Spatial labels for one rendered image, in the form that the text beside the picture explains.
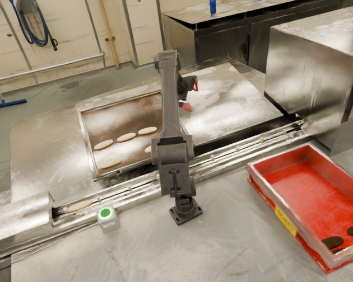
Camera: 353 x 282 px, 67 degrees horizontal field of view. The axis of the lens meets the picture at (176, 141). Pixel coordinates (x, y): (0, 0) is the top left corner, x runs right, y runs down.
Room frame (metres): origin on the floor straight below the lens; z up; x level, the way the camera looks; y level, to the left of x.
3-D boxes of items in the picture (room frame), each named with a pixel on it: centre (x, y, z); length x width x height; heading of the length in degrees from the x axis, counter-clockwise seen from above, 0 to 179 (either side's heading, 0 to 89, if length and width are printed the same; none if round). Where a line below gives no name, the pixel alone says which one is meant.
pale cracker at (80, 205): (0.78, 0.45, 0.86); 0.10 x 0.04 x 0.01; 106
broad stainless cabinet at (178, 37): (3.47, -1.09, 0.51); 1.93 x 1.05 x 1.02; 106
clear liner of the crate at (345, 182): (0.64, -0.50, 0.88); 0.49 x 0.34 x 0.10; 15
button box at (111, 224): (0.69, 0.32, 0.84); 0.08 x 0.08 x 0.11; 16
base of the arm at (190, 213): (0.69, 0.00, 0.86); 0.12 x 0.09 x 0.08; 112
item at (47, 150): (1.45, 0.08, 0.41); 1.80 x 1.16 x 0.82; 112
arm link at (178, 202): (0.71, 0.01, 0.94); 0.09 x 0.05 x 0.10; 176
